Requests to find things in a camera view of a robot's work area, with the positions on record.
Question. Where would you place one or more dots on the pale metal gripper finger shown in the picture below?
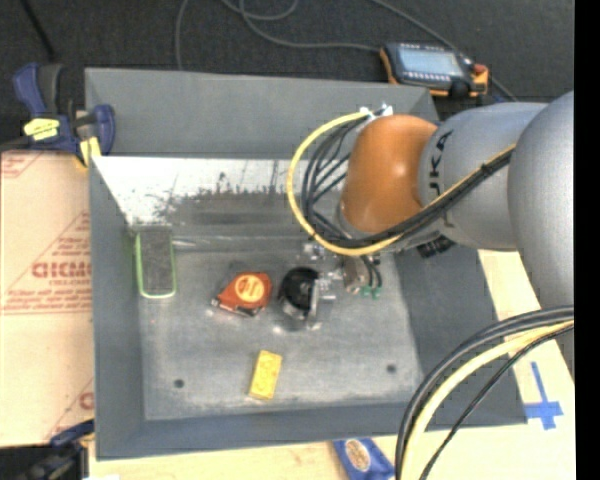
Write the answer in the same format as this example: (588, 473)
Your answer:
(313, 251)
(315, 302)

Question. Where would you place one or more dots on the black round cup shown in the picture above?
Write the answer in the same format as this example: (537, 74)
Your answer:
(295, 289)

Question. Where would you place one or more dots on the grey metal bin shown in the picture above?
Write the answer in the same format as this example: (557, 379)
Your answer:
(280, 358)

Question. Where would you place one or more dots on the orange tape measure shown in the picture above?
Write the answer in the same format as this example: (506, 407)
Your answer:
(244, 292)

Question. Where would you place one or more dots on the yellow flat block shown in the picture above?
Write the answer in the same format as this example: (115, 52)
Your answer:
(266, 374)

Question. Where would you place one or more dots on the brown cardboard board red print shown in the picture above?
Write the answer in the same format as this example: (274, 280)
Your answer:
(40, 348)

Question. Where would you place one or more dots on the black cylinder on white bracket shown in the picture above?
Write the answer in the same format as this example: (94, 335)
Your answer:
(433, 248)

